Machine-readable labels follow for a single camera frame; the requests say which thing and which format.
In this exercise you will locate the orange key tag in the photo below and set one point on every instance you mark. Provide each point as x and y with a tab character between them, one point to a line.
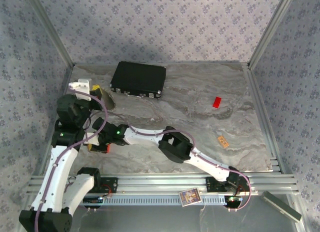
223	142

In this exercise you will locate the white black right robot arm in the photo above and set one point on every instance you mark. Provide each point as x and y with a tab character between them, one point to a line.
207	164

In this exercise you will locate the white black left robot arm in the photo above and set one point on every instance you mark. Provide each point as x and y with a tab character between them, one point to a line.
57	172

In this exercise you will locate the black hard case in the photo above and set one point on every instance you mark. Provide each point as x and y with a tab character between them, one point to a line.
140	77

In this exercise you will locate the small circuit board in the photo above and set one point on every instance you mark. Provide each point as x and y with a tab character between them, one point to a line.
233	200
91	200

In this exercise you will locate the small picture card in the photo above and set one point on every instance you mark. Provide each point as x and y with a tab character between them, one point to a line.
190	197

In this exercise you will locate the grey metal bar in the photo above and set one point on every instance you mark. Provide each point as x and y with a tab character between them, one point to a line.
280	205

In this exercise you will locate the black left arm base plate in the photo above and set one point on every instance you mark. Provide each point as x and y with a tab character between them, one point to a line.
113	184

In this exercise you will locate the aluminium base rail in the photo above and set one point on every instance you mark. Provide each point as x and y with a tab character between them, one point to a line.
162	183

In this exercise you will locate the aluminium frame post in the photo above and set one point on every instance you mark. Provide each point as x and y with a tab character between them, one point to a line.
51	30
270	30

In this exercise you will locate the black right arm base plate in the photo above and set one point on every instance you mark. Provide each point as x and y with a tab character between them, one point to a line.
212	184

